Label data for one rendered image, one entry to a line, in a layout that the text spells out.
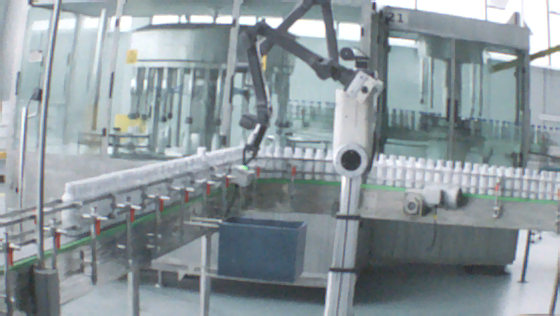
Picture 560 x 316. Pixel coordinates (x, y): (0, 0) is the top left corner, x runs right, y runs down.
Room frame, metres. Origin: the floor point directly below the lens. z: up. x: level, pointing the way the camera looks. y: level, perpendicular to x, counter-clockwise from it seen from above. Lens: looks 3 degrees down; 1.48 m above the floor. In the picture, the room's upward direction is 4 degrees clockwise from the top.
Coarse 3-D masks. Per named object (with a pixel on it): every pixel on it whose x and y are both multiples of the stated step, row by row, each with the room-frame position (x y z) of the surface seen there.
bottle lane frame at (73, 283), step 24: (216, 192) 5.94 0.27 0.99; (168, 216) 4.93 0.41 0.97; (192, 216) 5.41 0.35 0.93; (120, 240) 4.15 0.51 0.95; (144, 240) 4.51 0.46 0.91; (168, 240) 4.94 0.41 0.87; (192, 240) 5.43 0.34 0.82; (24, 264) 3.01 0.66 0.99; (48, 264) 3.26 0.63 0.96; (72, 264) 3.53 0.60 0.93; (120, 264) 4.15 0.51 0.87; (0, 288) 2.79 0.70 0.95; (24, 288) 3.01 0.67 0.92; (72, 288) 3.52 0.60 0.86; (96, 288) 3.81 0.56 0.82; (24, 312) 2.99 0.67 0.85
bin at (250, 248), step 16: (192, 224) 5.14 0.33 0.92; (208, 224) 5.14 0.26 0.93; (224, 224) 5.08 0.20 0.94; (240, 224) 5.38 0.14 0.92; (256, 224) 5.37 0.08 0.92; (272, 224) 5.36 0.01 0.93; (288, 224) 5.35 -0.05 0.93; (304, 224) 5.24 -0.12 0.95; (224, 240) 5.08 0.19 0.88; (240, 240) 5.07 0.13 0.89; (256, 240) 5.06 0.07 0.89; (272, 240) 5.05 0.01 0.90; (288, 240) 5.05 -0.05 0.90; (304, 240) 5.30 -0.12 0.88; (224, 256) 5.08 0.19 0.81; (240, 256) 5.07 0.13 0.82; (256, 256) 5.06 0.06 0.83; (272, 256) 5.05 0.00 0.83; (288, 256) 5.05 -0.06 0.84; (192, 272) 5.15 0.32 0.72; (224, 272) 5.08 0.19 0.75; (240, 272) 5.07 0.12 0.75; (256, 272) 5.06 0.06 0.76; (272, 272) 5.05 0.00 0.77; (288, 272) 5.04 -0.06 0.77
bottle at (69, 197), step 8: (72, 184) 3.69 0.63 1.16; (72, 192) 3.68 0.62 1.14; (64, 200) 3.67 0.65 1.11; (72, 200) 3.67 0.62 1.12; (72, 208) 3.67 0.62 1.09; (64, 216) 3.67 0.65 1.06; (72, 216) 3.67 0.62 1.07; (64, 224) 3.67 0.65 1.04; (72, 224) 3.67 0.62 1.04; (72, 232) 3.67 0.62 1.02
